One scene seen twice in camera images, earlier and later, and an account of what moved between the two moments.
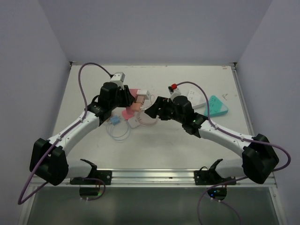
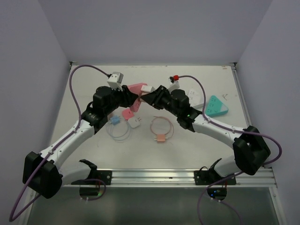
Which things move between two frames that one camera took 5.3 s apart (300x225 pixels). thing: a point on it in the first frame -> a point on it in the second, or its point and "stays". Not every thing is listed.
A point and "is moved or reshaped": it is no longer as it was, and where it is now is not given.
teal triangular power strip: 216,108 stays
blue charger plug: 116,120 stays
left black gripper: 128,97 stays
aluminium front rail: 157,178 stays
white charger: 145,93 is moved or reshaped
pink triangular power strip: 127,113 -> 136,88
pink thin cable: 152,103 -> 170,123
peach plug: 136,107 -> 161,138
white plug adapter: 134,122 stays
